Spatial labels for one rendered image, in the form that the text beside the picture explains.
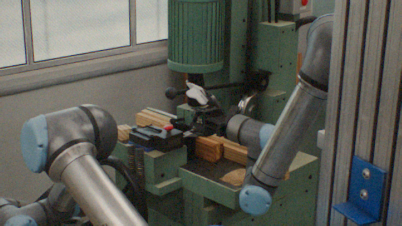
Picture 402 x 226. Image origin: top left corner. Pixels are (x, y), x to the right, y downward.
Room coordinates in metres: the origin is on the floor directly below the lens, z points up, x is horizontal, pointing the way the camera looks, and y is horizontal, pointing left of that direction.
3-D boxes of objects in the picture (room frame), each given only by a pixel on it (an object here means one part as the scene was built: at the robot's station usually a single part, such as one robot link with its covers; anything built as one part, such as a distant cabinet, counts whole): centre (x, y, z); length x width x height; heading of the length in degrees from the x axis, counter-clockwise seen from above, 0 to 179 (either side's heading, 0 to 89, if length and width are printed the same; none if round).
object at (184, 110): (1.94, -0.02, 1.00); 0.14 x 0.07 x 0.09; 136
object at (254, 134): (1.50, -0.18, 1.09); 0.11 x 0.08 x 0.09; 46
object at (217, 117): (1.61, -0.06, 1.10); 0.12 x 0.09 x 0.08; 46
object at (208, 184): (1.84, 0.06, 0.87); 0.61 x 0.30 x 0.06; 46
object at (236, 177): (1.68, -0.13, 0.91); 0.10 x 0.07 x 0.02; 136
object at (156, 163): (1.78, 0.12, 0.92); 0.15 x 0.13 x 0.09; 46
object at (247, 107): (1.94, -0.18, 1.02); 0.12 x 0.03 x 0.12; 136
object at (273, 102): (1.95, -0.24, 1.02); 0.09 x 0.07 x 0.12; 46
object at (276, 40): (1.98, -0.26, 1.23); 0.09 x 0.08 x 0.15; 136
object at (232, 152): (1.90, -0.03, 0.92); 0.66 x 0.02 x 0.04; 46
